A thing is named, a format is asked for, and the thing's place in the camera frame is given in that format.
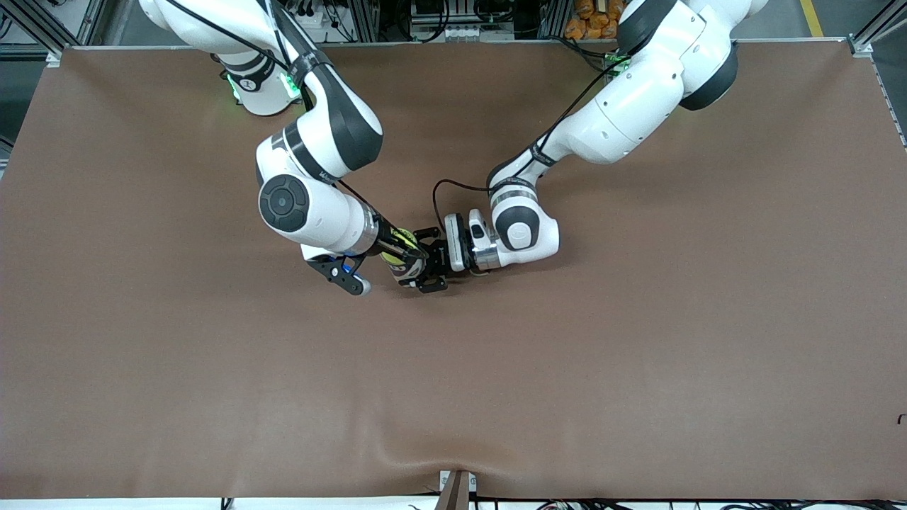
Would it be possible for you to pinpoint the tennis ball with Roland Garros print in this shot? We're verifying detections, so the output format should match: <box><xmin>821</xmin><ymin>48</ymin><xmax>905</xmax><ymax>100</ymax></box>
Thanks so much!
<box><xmin>383</xmin><ymin>227</ymin><xmax>420</xmax><ymax>268</ymax></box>

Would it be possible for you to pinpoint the tennis ball can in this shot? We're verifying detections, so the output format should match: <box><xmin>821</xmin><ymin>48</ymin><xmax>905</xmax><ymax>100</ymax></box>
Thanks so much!
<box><xmin>383</xmin><ymin>251</ymin><xmax>426</xmax><ymax>288</ymax></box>

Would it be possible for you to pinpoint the brown table mat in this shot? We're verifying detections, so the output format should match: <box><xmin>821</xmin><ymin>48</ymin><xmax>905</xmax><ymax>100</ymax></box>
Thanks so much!
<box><xmin>0</xmin><ymin>39</ymin><xmax>907</xmax><ymax>500</ymax></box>

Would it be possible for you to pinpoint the white power strip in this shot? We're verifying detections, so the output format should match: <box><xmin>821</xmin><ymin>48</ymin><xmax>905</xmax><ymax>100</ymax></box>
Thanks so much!
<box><xmin>291</xmin><ymin>4</ymin><xmax>334</xmax><ymax>33</ymax></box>

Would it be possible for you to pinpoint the orange packaged goods pile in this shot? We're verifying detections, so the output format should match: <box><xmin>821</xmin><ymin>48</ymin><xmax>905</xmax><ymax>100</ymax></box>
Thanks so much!
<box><xmin>565</xmin><ymin>0</ymin><xmax>628</xmax><ymax>40</ymax></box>

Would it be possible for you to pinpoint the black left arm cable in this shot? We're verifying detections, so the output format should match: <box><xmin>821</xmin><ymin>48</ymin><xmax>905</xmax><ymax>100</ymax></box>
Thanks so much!
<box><xmin>432</xmin><ymin>53</ymin><xmax>631</xmax><ymax>234</ymax></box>

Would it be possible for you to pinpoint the table edge clamp bracket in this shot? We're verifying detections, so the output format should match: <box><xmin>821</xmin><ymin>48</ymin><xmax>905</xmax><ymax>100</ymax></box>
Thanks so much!
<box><xmin>438</xmin><ymin>469</ymin><xmax>478</xmax><ymax>510</ymax></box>

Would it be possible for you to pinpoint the aluminium frame post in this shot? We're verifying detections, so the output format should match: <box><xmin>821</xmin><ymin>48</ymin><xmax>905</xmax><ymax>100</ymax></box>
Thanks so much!
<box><xmin>346</xmin><ymin>0</ymin><xmax>380</xmax><ymax>42</ymax></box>
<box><xmin>540</xmin><ymin>0</ymin><xmax>572</xmax><ymax>40</ymax></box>

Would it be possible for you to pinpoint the aluminium frame strut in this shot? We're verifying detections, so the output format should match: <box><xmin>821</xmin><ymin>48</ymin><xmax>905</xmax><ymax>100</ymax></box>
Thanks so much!
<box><xmin>854</xmin><ymin>0</ymin><xmax>907</xmax><ymax>50</ymax></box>
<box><xmin>11</xmin><ymin>0</ymin><xmax>64</xmax><ymax>54</ymax></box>

